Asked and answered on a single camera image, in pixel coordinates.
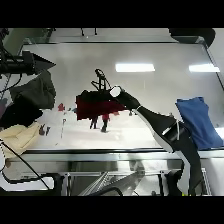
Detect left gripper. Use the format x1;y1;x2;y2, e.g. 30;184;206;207
20;50;37;76

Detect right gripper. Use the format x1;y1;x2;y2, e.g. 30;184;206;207
80;88;112;104

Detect red T-shirt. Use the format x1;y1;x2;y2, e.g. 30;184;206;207
75;94;126;121

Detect dark grey garment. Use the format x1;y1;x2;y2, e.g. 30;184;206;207
9;70;57;110

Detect black garment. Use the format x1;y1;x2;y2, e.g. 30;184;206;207
0;95;44;130

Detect cream garment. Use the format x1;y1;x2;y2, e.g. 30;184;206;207
0;121;42;159

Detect blue garment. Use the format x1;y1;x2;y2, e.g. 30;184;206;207
175;96;224;151

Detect silver frame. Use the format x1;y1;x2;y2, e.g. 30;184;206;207
0;149;224;197

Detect black cable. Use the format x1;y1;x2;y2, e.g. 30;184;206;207
0;139;52;191

